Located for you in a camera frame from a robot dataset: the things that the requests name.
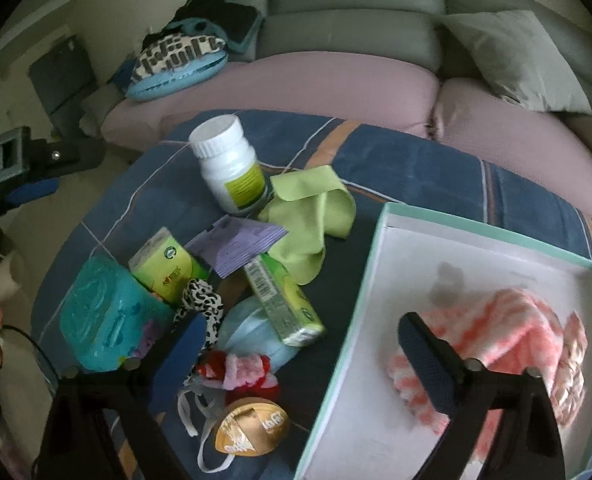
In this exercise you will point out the pink white knitted cloth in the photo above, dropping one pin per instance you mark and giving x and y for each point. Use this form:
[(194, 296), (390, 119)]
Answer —
[(505, 320)]

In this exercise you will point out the black white spotted scrunchie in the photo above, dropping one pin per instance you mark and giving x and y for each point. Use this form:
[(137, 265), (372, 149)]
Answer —
[(201, 300)]

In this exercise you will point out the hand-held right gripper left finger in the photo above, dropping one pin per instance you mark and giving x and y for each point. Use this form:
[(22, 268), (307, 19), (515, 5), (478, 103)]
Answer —
[(176, 365)]

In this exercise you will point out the grey cushion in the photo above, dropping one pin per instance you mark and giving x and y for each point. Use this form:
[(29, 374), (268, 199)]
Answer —
[(515, 55)]

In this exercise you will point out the white pill bottle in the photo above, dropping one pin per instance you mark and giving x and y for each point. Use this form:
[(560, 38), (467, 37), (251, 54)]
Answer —
[(221, 160)]

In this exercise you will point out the teal wet wipes pack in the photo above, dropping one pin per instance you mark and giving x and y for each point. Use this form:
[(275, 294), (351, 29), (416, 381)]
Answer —
[(101, 310)]

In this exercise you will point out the purple packet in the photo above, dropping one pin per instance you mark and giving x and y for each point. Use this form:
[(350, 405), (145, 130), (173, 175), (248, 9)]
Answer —
[(236, 245)]

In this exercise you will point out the white ribbon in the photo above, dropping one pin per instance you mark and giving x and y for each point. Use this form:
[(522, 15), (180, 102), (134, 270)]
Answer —
[(188, 422)]

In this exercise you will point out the blue plaid blanket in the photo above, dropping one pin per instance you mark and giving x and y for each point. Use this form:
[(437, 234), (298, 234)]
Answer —
[(400, 160)]

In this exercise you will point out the mauve sofa seat cover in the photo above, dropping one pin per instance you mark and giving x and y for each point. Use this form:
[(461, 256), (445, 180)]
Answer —
[(301, 85)]

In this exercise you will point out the dark grey floor box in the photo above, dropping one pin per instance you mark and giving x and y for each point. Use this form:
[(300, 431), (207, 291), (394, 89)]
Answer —
[(61, 75)]

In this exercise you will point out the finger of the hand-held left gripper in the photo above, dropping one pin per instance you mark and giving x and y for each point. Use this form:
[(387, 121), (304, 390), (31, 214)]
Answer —
[(33, 192), (66, 156)]

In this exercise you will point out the long green tissue pack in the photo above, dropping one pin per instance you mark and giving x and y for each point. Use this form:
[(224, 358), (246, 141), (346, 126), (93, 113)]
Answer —
[(286, 305)]

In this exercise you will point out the white box teal rim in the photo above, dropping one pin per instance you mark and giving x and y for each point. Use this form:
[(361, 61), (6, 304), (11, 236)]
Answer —
[(400, 270)]

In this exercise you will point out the blue leopard print bag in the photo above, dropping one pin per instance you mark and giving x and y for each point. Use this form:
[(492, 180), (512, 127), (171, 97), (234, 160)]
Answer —
[(176, 60)]

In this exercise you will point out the grey sofa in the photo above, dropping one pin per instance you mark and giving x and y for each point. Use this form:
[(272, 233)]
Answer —
[(346, 35)]

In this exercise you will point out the light green cloth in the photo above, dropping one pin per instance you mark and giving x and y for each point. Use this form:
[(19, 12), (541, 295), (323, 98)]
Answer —
[(306, 210)]

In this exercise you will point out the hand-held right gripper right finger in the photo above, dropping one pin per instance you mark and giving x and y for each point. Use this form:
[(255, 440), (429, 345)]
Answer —
[(425, 365)]

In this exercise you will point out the blue face mask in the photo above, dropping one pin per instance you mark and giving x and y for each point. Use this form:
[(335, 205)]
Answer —
[(248, 330)]

